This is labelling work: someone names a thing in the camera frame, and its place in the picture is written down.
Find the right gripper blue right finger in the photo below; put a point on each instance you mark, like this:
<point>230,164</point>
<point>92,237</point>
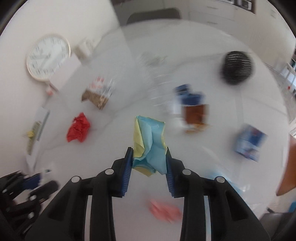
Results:
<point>171,174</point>

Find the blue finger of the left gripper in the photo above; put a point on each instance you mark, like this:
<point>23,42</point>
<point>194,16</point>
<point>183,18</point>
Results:
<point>32,182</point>

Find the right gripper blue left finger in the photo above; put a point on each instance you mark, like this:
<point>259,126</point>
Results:
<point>125,171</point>

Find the blue and yellow paper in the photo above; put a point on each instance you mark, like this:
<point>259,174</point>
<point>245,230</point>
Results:
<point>149,148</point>

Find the black foam net sleeve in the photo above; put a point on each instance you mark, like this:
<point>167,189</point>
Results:
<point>237,67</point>

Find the pink crumpled wrapper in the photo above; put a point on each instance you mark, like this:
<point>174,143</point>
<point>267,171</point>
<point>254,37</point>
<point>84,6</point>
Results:
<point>164,211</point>

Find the white paper sheet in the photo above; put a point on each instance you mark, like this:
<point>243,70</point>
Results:
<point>34,137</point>

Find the red crumpled paper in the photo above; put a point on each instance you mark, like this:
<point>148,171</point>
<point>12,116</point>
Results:
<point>79,129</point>

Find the blue and brown wrapper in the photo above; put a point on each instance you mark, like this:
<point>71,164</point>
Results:
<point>193,109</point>

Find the blue and white wrapper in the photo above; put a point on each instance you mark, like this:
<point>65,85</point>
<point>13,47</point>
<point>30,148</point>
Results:
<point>248,142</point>

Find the orange leather chair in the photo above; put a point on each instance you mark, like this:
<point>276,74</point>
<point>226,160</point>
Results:
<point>288,180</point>

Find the grey chair behind table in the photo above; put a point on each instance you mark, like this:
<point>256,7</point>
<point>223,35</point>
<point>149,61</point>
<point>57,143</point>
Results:
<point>171,13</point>

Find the white wall socket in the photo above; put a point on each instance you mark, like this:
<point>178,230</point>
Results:
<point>84,49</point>

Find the white round wall clock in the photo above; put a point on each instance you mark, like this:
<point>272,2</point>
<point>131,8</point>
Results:
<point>46,56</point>

